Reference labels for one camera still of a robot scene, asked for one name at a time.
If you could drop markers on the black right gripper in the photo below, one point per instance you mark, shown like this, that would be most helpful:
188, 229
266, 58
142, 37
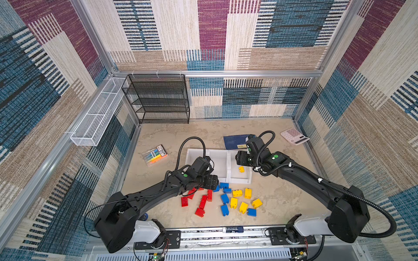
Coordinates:
241, 158

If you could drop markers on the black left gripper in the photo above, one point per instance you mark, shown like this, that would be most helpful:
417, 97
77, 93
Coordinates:
211, 182

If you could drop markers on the blue long lego brick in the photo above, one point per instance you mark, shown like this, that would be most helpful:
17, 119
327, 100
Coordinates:
223, 185

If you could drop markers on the red small lego brick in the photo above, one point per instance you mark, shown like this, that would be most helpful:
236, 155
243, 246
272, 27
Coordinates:
191, 193

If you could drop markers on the yellow long lego brick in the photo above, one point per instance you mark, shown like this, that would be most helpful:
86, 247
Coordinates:
237, 193

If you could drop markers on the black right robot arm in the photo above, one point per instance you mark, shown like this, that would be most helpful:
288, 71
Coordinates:
349, 210

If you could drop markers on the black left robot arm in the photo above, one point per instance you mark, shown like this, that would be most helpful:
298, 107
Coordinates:
115, 223

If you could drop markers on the white left bin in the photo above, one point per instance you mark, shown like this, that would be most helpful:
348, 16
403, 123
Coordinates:
199, 163

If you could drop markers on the white bin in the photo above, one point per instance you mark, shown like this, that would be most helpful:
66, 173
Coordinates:
234, 176
220, 163
199, 163

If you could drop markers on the white middle bin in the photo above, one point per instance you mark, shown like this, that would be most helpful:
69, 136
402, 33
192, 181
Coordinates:
220, 163

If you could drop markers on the blue book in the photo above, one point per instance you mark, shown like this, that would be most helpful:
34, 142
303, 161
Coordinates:
237, 142

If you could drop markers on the white right bin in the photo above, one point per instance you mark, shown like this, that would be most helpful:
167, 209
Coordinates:
234, 176

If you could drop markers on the pink calculator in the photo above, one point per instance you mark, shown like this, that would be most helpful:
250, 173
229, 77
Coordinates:
294, 137

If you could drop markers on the red lego brick bottom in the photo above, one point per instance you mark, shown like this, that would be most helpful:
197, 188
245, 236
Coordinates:
200, 212

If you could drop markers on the pack of coloured markers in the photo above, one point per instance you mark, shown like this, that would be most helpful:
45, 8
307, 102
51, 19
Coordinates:
154, 155

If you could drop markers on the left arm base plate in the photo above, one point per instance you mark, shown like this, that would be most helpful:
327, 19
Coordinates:
168, 238

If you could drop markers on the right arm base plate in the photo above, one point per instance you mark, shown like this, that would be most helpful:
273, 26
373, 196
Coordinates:
287, 236

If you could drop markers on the black wire shelf rack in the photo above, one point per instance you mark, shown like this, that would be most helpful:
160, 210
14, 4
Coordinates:
158, 99

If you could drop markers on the aluminium front rail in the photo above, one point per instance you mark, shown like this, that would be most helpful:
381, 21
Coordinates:
216, 244

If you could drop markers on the white wire mesh basket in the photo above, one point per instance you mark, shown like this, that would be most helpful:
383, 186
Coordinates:
93, 125

